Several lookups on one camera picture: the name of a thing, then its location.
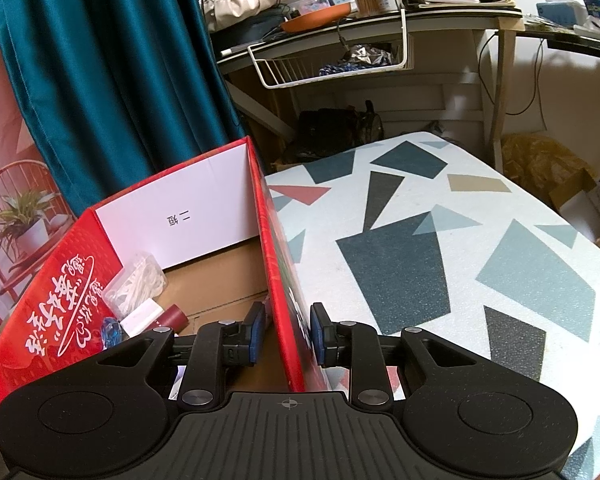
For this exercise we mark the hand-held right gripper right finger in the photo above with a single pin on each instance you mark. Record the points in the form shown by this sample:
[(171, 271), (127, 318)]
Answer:
[(319, 335)]

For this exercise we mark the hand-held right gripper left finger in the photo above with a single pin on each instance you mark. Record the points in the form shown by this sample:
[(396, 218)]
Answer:
[(256, 332)]

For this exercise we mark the small white box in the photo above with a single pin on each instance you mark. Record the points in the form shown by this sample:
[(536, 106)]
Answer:
[(142, 317)]

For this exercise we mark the red cardboard box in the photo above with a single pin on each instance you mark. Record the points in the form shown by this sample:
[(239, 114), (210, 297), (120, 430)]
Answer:
[(205, 215)]

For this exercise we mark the clear floss pick box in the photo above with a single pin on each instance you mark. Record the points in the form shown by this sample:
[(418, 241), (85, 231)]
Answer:
[(135, 285)]

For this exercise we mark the geometric patterned table cover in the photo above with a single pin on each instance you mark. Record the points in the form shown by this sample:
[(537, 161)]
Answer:
[(480, 210)]

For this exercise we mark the black bag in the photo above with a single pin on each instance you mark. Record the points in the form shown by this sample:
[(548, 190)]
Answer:
[(325, 130)]

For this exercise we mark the dark blue patterned bundle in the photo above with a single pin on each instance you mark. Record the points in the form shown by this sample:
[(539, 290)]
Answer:
[(360, 60)]

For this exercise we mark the yellow plastic bag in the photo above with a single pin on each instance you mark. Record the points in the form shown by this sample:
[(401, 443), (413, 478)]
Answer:
[(540, 160)]

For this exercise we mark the brown cardboard box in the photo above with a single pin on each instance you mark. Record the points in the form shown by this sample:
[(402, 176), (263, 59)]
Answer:
[(580, 205)]

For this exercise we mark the printed room backdrop cloth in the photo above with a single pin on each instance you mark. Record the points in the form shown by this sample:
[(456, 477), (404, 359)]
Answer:
[(10, 160)]

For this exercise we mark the blue curtain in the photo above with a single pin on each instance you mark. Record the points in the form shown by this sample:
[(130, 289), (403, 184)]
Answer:
[(105, 60)]

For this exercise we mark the orange bowl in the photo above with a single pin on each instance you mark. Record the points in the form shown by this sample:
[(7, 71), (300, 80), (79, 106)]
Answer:
[(315, 17)]

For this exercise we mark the cotton swab container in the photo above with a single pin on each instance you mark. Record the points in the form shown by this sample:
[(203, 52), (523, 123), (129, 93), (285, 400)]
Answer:
[(369, 0)]

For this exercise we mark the grey vanity desk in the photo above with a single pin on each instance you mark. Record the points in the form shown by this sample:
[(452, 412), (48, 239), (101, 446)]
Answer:
[(460, 20)]

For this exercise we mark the black desk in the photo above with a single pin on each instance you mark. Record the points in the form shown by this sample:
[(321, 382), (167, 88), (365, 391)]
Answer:
[(580, 42)]

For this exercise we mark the teal tissue box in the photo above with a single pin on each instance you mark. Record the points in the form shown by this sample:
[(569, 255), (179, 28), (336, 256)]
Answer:
[(560, 10)]

